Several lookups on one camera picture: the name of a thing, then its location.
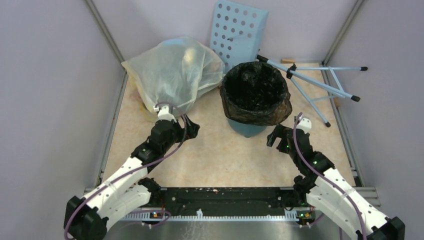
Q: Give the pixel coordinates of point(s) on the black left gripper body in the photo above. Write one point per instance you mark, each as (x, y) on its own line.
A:
(177, 134)

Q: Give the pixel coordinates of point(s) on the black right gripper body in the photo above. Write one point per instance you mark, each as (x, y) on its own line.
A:
(291, 153)

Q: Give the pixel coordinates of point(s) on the black trash bag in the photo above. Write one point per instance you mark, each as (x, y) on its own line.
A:
(255, 93)

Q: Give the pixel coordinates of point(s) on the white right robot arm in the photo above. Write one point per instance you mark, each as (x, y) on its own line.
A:
(322, 186)

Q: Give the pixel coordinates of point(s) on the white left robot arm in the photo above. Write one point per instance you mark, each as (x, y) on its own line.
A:
(91, 216)

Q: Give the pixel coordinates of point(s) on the teal plastic trash bin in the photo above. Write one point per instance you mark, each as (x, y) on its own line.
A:
(246, 130)

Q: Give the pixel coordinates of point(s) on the translucent filled plastic bag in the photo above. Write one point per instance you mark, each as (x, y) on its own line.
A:
(178, 70)

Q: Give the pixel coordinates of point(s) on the light blue folding stand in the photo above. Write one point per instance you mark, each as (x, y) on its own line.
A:
(333, 92)

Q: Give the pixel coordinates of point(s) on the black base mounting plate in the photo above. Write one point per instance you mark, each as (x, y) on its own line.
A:
(228, 201)

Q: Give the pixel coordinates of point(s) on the light blue perforated panel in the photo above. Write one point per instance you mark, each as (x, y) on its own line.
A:
(237, 32)

